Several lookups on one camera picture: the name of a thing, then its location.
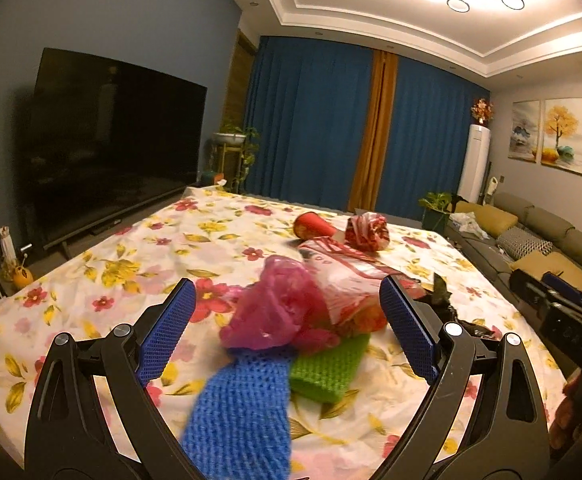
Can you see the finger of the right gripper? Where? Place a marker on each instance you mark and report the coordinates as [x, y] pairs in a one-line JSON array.
[[544, 295], [573, 292]]

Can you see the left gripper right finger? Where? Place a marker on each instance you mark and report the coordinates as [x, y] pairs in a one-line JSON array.
[[418, 341]]

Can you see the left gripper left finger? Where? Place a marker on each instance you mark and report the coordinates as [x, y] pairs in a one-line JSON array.
[[159, 329]]

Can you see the black plastic bag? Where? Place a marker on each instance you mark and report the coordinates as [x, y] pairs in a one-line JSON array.
[[438, 297]]

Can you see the red white snack bag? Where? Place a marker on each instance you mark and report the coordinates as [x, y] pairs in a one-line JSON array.
[[350, 282]]

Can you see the pink plastic bag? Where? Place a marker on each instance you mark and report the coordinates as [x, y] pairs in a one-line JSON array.
[[285, 307]]

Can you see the mustard yellow cushion front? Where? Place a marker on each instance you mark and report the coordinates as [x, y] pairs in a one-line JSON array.
[[536, 264]]

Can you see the mustard yellow cushion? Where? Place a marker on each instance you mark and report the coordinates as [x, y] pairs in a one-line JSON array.
[[536, 264], [492, 220]]

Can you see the grey sectional sofa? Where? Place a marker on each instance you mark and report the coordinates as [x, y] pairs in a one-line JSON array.
[[493, 262]]

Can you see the patterned black white pillow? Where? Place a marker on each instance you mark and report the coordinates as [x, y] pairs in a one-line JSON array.
[[518, 243]]

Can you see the mustard yellow cushion far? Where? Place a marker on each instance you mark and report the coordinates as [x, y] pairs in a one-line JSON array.
[[492, 220]]

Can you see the white clothes on sofa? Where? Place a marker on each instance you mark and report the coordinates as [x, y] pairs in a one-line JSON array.
[[466, 222]]

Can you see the green knitted cloth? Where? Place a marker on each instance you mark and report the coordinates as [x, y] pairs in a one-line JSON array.
[[325, 376]]

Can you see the crumpled red white wrapper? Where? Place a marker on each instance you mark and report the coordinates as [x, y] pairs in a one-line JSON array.
[[367, 232]]

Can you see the blue knitted cloth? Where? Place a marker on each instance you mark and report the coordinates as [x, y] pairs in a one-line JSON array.
[[239, 427]]

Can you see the green potted floor plant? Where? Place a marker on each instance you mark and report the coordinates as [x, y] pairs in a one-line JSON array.
[[435, 211]]

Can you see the white standing air conditioner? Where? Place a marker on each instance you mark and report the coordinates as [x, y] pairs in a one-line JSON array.
[[476, 158]]

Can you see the orange centre curtain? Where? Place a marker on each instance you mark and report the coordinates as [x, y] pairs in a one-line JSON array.
[[371, 157]]

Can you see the tree and sailboat painting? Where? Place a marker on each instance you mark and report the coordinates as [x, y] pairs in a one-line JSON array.
[[562, 134]]

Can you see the small red paper cup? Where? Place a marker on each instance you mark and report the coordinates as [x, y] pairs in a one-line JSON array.
[[310, 225]]

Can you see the small landscape painting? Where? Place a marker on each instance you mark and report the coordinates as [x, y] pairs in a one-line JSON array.
[[525, 133]]

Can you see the artificial flower bouquet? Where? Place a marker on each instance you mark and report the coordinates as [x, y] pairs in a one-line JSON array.
[[482, 111]]

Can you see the black flat television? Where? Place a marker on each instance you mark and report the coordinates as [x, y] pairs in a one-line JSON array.
[[104, 138]]

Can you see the white bowl plant on stand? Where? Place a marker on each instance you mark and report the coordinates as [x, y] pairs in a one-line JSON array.
[[233, 154]]

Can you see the blue window curtain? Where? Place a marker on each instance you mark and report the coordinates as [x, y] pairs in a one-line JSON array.
[[308, 98]]

